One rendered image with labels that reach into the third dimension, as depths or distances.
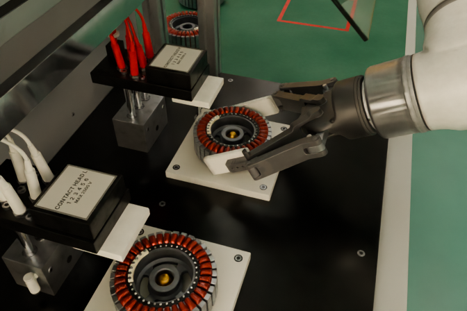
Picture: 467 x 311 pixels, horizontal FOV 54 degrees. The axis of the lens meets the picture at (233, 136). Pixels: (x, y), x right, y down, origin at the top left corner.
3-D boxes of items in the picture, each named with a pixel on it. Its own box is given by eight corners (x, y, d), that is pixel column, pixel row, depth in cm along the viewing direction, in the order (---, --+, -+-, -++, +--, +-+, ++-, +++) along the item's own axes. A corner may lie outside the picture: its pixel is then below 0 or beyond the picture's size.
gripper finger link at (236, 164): (265, 160, 59) (258, 177, 57) (232, 167, 61) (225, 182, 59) (260, 152, 58) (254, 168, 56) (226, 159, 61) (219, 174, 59)
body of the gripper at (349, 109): (379, 149, 54) (308, 162, 59) (385, 107, 60) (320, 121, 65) (357, 99, 51) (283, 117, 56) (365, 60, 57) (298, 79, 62)
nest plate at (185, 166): (292, 131, 72) (292, 125, 72) (269, 201, 62) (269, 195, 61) (202, 113, 76) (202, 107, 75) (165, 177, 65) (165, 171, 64)
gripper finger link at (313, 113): (329, 128, 60) (333, 132, 59) (254, 172, 60) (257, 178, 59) (317, 104, 58) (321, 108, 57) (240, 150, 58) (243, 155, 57)
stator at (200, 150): (279, 130, 71) (280, 112, 68) (258, 182, 63) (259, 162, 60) (210, 116, 73) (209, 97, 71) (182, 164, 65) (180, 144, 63)
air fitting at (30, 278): (44, 287, 51) (36, 273, 49) (37, 297, 50) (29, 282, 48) (35, 285, 51) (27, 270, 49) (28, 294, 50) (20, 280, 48)
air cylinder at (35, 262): (89, 242, 57) (80, 214, 53) (55, 296, 51) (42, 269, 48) (54, 232, 58) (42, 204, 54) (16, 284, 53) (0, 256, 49)
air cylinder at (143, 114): (168, 122, 74) (165, 94, 70) (148, 153, 69) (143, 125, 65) (140, 116, 75) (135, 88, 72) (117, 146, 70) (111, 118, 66)
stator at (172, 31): (151, 44, 96) (149, 28, 94) (178, 21, 104) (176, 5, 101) (199, 55, 93) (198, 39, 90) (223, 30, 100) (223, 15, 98)
